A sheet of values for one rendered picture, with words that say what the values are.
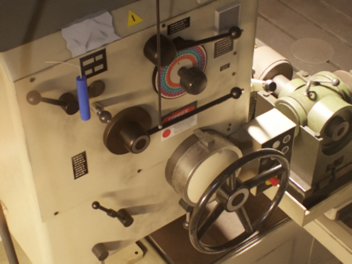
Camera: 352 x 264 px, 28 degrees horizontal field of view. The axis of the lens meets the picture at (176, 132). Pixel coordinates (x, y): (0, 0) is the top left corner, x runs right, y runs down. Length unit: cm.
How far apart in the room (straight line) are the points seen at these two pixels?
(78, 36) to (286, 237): 166
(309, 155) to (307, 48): 84
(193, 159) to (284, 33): 141
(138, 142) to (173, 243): 106
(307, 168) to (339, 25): 105
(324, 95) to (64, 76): 113
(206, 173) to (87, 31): 61
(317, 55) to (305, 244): 86
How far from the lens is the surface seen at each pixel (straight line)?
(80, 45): 167
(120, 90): 180
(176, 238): 285
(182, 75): 183
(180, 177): 205
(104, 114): 173
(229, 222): 291
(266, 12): 342
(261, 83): 218
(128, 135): 183
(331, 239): 283
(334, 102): 245
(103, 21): 171
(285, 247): 311
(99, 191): 199
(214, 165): 205
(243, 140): 224
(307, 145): 246
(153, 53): 173
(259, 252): 297
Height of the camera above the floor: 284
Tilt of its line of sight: 43 degrees down
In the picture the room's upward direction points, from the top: straight up
